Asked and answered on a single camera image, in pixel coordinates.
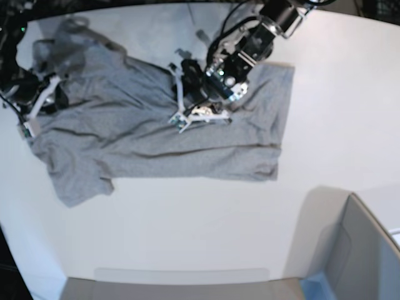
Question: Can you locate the grey cardboard box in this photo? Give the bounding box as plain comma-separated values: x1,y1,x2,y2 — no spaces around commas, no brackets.
61,187,399,299

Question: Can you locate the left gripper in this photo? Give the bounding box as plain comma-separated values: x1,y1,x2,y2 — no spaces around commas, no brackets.
169,59,233,124

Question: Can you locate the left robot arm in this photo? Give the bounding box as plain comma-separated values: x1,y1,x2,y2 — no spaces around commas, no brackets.
169,1,331,132

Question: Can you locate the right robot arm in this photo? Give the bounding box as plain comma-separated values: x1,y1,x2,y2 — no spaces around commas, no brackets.
1,1,69,124

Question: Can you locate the blue item in box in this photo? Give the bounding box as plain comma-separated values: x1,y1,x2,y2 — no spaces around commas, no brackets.
300,272,336,300

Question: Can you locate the grey t-shirt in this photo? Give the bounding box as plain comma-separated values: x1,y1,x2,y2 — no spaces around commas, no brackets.
29,21,295,207

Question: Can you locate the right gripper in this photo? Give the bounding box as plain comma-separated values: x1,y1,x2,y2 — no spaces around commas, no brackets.
1,73,69,123

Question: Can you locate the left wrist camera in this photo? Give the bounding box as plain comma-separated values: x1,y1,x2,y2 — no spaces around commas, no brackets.
169,112,192,134

